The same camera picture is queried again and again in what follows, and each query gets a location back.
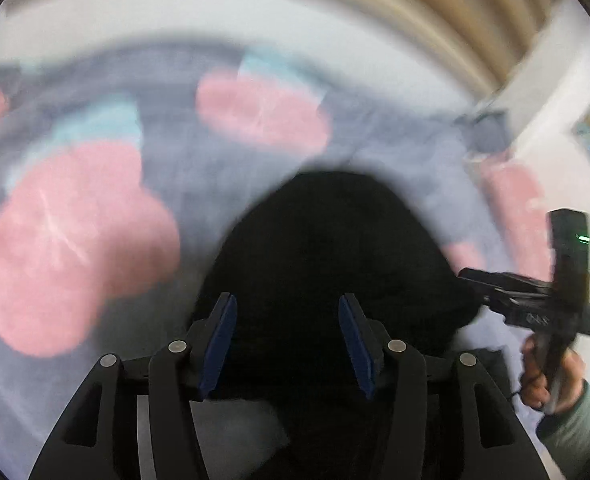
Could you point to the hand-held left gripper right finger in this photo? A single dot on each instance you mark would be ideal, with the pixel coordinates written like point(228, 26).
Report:
point(359, 345)

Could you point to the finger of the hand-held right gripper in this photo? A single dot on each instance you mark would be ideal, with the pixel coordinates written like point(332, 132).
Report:
point(500, 281)

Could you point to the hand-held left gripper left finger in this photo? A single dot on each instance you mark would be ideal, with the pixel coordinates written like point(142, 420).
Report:
point(219, 345)

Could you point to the black garment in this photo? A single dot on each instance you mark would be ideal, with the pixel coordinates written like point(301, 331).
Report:
point(325, 255)

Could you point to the person's right forearm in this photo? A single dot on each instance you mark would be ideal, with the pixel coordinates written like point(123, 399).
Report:
point(577, 430)

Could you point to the person's right hand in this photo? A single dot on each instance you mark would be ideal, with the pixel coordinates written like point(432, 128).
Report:
point(535, 380)

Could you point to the dark grey cushion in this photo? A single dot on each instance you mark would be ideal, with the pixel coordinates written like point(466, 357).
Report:
point(490, 132)

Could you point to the grey blanket with pink print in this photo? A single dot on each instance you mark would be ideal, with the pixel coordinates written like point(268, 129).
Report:
point(75, 240)

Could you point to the beige curtain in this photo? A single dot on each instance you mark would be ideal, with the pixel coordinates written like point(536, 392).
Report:
point(455, 15)

